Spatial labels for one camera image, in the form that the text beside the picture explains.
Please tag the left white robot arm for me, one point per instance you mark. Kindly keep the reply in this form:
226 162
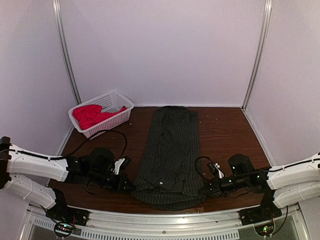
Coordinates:
18 167

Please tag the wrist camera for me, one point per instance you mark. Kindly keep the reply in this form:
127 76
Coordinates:
103 161
239 164

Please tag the right aluminium corner post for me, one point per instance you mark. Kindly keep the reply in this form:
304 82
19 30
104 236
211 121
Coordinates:
264 30

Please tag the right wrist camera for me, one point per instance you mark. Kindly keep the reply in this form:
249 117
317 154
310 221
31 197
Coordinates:
239 164

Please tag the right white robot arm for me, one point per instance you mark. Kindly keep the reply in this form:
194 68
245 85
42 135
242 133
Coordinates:
281 185

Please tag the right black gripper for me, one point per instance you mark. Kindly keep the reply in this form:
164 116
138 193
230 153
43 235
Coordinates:
209 186

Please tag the left aluminium corner post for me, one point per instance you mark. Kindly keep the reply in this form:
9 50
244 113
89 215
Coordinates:
64 49

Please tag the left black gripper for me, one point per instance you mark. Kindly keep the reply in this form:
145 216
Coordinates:
128 182

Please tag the aluminium corner post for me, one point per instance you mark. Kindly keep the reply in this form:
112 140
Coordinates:
64 49
264 30

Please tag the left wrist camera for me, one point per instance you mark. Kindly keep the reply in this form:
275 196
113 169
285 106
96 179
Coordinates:
103 161

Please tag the black pinstriped shirt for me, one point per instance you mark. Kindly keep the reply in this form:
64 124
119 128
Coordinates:
167 178

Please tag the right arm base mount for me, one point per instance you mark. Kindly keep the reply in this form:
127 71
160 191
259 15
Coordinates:
262 218

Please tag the red garment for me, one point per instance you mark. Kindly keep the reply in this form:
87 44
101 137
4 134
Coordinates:
91 115

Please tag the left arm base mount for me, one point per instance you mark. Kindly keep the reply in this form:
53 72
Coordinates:
66 219

